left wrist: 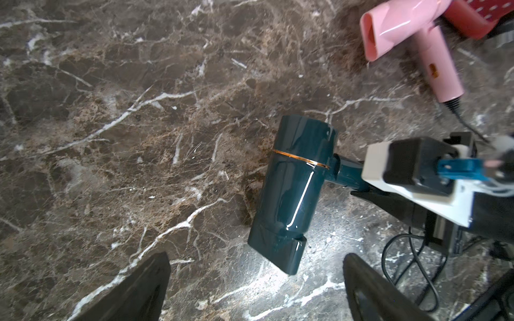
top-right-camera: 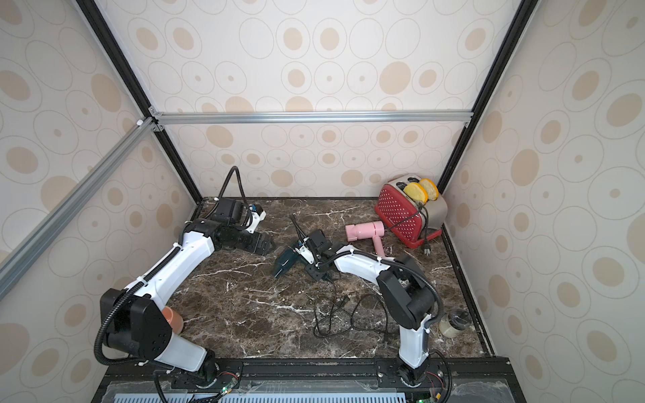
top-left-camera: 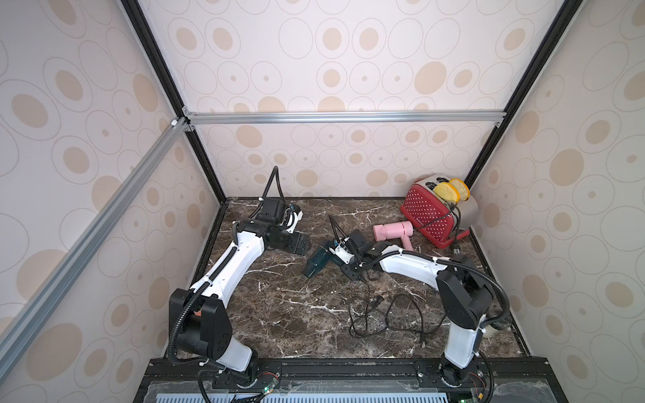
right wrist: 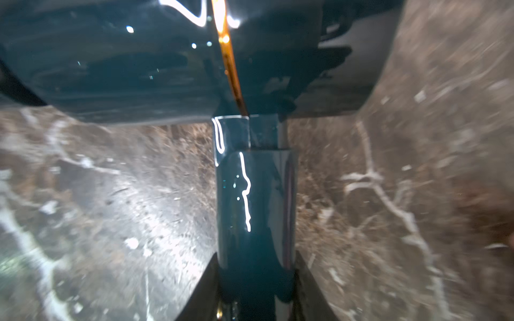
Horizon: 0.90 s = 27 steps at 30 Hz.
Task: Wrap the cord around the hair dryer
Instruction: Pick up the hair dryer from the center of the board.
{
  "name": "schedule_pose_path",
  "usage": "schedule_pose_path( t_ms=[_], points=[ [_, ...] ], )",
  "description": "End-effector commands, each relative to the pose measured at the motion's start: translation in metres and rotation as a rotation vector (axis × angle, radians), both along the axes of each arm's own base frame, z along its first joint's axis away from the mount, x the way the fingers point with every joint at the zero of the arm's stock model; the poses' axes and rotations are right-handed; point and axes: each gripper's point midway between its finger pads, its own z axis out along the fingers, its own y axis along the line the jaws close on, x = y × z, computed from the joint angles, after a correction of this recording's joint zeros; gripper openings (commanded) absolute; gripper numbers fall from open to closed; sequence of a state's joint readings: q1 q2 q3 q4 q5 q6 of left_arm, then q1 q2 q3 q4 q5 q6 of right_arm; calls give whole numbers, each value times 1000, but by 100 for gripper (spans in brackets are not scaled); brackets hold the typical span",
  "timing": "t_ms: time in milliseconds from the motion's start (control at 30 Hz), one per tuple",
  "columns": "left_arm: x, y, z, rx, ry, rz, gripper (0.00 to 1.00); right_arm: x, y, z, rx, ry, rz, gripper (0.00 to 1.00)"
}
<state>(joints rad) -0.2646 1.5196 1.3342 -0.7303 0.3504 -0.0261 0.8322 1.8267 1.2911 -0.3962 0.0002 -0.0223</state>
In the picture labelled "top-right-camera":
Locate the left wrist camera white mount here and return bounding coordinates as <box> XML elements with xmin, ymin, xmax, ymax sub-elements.
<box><xmin>245</xmin><ymin>204</ymin><xmax>266</xmax><ymax>234</ymax></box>

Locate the yellow toast slice back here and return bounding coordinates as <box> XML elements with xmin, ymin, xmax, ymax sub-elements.
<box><xmin>419</xmin><ymin>178</ymin><xmax>440</xmax><ymax>201</ymax></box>

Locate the yellow toast slice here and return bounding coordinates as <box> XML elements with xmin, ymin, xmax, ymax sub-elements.
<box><xmin>403</xmin><ymin>182</ymin><xmax>429</xmax><ymax>204</ymax></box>
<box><xmin>419</xmin><ymin>178</ymin><xmax>440</xmax><ymax>201</ymax></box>

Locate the dark green hair dryer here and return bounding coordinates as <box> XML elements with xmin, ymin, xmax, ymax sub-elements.
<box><xmin>273</xmin><ymin>247</ymin><xmax>307</xmax><ymax>279</ymax></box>

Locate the yellow toast slice front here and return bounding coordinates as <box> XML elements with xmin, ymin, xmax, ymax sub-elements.
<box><xmin>403</xmin><ymin>182</ymin><xmax>429</xmax><ymax>204</ymax></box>

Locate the silver aluminium rail left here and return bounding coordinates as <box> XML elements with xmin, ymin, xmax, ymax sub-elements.
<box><xmin>1</xmin><ymin>117</ymin><xmax>155</xmax><ymax>297</ymax></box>

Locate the black corner frame post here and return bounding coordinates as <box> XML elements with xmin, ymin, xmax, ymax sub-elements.
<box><xmin>75</xmin><ymin>0</ymin><xmax>203</xmax><ymax>203</ymax></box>

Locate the black toaster cord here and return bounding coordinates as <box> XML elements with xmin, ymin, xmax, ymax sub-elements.
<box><xmin>416</xmin><ymin>203</ymin><xmax>434</xmax><ymax>257</ymax></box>

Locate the red polka dot toaster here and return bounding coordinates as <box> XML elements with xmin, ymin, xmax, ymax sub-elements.
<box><xmin>375</xmin><ymin>174</ymin><xmax>448</xmax><ymax>249</ymax></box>

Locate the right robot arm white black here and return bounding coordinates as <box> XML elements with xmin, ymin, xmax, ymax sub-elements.
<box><xmin>275</xmin><ymin>215</ymin><xmax>444</xmax><ymax>387</ymax></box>

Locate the pink hair dryer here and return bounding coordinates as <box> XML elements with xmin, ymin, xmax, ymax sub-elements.
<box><xmin>345</xmin><ymin>221</ymin><xmax>386</xmax><ymax>258</ymax></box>

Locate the orange ceramic mug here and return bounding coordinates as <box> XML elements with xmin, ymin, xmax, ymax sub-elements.
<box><xmin>161</xmin><ymin>307</ymin><xmax>184</xmax><ymax>335</ymax></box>

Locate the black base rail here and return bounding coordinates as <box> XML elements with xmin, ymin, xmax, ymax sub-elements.
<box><xmin>93</xmin><ymin>357</ymin><xmax>526</xmax><ymax>402</ymax></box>

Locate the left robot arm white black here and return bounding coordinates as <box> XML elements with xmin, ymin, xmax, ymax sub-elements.
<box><xmin>93</xmin><ymin>192</ymin><xmax>275</xmax><ymax>386</ymax></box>

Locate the black right corner post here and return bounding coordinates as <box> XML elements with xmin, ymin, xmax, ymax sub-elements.
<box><xmin>438</xmin><ymin>0</ymin><xmax>539</xmax><ymax>193</ymax></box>

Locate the black green dryer cord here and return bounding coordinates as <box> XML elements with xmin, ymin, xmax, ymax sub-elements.
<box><xmin>311</xmin><ymin>274</ymin><xmax>354</xmax><ymax>339</ymax></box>

